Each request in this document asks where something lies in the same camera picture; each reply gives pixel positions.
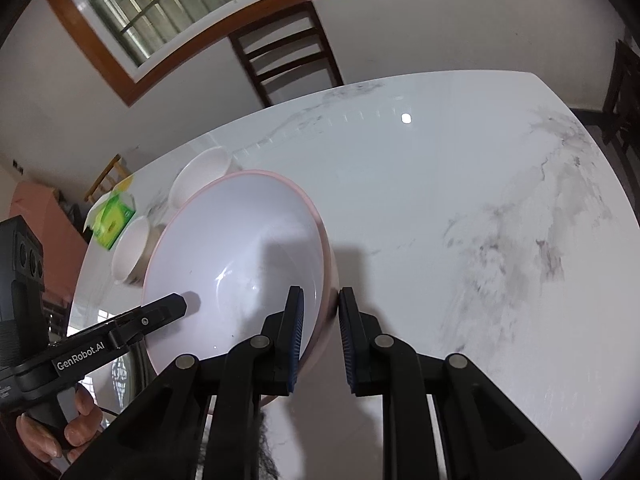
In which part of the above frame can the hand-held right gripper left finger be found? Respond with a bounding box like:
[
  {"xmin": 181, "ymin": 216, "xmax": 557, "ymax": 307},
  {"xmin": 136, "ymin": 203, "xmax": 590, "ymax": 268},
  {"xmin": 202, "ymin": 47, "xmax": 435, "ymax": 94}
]
[{"xmin": 60, "ymin": 285, "xmax": 306, "ymax": 480}]

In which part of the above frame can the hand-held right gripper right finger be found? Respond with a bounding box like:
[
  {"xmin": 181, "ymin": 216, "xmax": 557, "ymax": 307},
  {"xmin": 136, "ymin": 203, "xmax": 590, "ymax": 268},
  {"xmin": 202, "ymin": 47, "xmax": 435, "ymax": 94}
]
[{"xmin": 337, "ymin": 286, "xmax": 581, "ymax": 480}]

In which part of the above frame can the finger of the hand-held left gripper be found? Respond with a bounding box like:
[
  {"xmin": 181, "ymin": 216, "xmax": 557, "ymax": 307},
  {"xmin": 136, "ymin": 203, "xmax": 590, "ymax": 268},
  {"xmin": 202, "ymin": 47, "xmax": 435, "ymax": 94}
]
[{"xmin": 107, "ymin": 292, "xmax": 188, "ymax": 351}]

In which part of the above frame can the white bowl with dark lettering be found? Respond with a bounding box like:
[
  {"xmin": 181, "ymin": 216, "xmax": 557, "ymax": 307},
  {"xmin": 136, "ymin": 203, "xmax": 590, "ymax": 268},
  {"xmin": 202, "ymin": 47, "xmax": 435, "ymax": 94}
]
[{"xmin": 111, "ymin": 216, "xmax": 166, "ymax": 283}]

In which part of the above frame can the pink bowl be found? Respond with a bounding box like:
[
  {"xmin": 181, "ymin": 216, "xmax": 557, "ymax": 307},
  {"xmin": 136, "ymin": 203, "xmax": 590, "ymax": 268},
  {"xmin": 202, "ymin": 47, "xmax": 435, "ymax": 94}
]
[{"xmin": 141, "ymin": 170, "xmax": 335, "ymax": 408}]

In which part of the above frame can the white bowl with blue drawing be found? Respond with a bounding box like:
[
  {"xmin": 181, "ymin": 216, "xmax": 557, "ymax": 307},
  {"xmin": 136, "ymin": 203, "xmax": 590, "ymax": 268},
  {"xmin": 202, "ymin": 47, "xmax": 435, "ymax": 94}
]
[{"xmin": 167, "ymin": 146, "xmax": 241, "ymax": 208}]

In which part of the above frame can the person's left hand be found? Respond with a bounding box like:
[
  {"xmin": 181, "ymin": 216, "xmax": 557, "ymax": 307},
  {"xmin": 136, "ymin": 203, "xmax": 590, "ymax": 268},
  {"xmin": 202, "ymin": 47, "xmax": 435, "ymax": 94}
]
[{"xmin": 15, "ymin": 385, "xmax": 107, "ymax": 465}]

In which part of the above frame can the green tissue pack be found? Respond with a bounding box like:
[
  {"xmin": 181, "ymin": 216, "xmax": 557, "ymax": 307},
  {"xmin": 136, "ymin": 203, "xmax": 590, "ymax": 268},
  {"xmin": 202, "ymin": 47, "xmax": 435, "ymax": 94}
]
[{"xmin": 82, "ymin": 176, "xmax": 137, "ymax": 252}]

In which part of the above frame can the pink cloth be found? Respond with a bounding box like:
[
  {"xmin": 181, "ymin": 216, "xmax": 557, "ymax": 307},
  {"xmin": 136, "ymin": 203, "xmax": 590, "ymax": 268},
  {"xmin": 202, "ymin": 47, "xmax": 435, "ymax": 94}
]
[{"xmin": 10, "ymin": 179, "xmax": 90, "ymax": 311}]

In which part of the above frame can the light bamboo chair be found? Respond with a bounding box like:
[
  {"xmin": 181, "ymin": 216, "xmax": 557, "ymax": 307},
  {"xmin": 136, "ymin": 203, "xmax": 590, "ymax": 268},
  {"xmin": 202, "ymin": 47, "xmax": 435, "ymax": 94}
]
[{"xmin": 84, "ymin": 154, "xmax": 133, "ymax": 206}]

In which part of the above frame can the wooden framed barred window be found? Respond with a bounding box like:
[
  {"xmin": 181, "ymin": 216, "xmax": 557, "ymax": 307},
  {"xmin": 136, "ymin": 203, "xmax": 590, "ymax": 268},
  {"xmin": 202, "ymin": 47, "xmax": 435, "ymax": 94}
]
[{"xmin": 42, "ymin": 0, "xmax": 440, "ymax": 107}]

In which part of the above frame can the dark wooden chair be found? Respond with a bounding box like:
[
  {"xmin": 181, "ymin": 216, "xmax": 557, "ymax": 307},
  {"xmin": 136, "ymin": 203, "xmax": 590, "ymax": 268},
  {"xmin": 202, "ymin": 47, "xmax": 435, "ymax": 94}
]
[
  {"xmin": 229, "ymin": 1, "xmax": 344, "ymax": 107},
  {"xmin": 600, "ymin": 40, "xmax": 640, "ymax": 191}
]

